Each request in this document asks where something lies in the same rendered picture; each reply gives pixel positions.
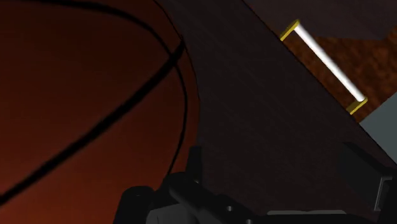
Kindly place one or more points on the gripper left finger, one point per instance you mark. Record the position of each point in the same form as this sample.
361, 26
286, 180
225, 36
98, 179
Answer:
186, 195

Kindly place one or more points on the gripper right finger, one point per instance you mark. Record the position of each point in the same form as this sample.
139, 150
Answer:
384, 192

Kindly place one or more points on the dark wooden chest of drawers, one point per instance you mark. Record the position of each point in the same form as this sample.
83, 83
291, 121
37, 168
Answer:
263, 108

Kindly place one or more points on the orange basketball with black lines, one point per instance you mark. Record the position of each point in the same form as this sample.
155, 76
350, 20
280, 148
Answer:
77, 77

